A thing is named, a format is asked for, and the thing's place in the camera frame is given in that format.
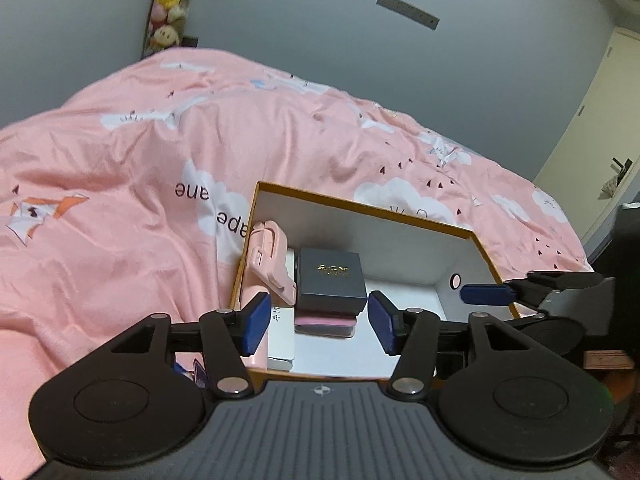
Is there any column of stuffed toys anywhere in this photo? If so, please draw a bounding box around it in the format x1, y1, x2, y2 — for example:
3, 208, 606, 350
142, 0, 206, 56

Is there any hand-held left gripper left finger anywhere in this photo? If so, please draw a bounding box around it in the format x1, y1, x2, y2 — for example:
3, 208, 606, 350
107, 291, 273, 399

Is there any pink printed blanket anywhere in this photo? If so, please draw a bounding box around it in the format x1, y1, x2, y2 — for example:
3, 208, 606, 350
0, 46, 591, 461

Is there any white cardboard box orange rim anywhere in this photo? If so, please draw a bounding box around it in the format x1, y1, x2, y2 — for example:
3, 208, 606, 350
229, 180, 522, 392

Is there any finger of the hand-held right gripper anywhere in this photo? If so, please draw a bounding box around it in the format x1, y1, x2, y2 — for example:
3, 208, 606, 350
459, 270, 606, 313

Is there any dark grey gift box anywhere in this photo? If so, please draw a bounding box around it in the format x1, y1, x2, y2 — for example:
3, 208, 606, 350
294, 247, 368, 317

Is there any cream door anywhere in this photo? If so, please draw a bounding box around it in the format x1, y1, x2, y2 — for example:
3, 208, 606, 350
532, 27, 640, 233

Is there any grey wall strip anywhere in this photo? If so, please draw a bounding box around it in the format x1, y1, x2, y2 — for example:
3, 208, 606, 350
376, 0, 441, 31

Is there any dark furniture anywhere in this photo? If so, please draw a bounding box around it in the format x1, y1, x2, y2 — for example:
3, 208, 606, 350
592, 204, 640, 277

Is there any white flat box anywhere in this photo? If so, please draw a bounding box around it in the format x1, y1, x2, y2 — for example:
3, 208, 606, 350
267, 305, 296, 372

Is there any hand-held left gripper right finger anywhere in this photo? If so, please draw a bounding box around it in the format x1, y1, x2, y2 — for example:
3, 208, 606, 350
367, 290, 531, 399

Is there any pink flat case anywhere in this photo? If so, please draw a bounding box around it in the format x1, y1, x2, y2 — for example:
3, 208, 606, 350
294, 314, 358, 340

